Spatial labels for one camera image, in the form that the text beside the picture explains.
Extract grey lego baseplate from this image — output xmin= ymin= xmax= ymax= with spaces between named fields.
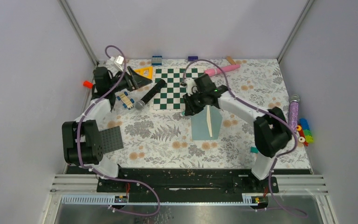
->
xmin=99 ymin=126 xmax=124 ymax=154

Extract purple cable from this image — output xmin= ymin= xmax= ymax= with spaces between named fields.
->
xmin=76 ymin=45 xmax=161 ymax=217
xmin=182 ymin=59 xmax=309 ymax=219

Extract purple lego brick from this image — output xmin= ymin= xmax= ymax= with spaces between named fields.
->
xmin=187 ymin=56 xmax=198 ymax=62

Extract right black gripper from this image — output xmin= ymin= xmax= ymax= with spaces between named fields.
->
xmin=183 ymin=90 xmax=207 ymax=117

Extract floral patterned table mat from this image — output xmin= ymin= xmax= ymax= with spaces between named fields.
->
xmin=78 ymin=58 xmax=312 ymax=170

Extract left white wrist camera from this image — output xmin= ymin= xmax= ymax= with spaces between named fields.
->
xmin=105 ymin=55 xmax=125 ymax=71

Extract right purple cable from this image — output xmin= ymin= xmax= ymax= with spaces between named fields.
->
xmin=182 ymin=59 xmax=309 ymax=219

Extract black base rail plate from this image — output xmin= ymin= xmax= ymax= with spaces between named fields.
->
xmin=66 ymin=166 xmax=312 ymax=203

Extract purple glitter microphone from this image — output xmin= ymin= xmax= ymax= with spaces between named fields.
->
xmin=288 ymin=94 xmax=300 ymax=131

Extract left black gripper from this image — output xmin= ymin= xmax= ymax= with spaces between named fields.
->
xmin=109 ymin=66 xmax=152 ymax=93

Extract green white chessboard mat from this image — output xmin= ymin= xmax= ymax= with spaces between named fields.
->
xmin=149 ymin=66 xmax=205 ymax=113

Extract colourful block toy pile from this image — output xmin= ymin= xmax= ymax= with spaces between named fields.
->
xmin=296 ymin=118 xmax=314 ymax=146

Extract yellow triangle toy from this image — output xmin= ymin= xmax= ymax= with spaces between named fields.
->
xmin=134 ymin=66 xmax=153 ymax=80

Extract wooden toy car blue wheels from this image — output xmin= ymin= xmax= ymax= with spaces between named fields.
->
xmin=116 ymin=91 xmax=135 ymax=110

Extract pink toy microphone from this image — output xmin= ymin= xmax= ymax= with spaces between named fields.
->
xmin=204 ymin=64 xmax=241 ymax=77

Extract orange red small cylinder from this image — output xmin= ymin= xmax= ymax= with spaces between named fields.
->
xmin=83 ymin=81 xmax=94 ymax=89

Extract teal small block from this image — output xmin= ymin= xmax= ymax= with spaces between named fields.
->
xmin=250 ymin=147 xmax=259 ymax=154

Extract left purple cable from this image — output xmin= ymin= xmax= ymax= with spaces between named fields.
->
xmin=76 ymin=45 xmax=161 ymax=217

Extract black silver microphone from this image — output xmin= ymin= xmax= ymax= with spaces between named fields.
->
xmin=135 ymin=79 xmax=166 ymax=111

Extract right wooden cylinder peg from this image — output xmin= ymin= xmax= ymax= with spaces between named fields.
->
xmin=226 ymin=56 xmax=236 ymax=65

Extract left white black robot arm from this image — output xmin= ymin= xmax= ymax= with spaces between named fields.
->
xmin=62 ymin=67 xmax=152 ymax=192

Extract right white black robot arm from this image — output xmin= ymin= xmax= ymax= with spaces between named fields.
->
xmin=182 ymin=74 xmax=292 ymax=192

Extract blue grey lego brick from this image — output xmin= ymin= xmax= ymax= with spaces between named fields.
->
xmin=151 ymin=56 xmax=163 ymax=66

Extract grey-blue envelope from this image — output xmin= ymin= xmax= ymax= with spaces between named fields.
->
xmin=190 ymin=106 xmax=222 ymax=140

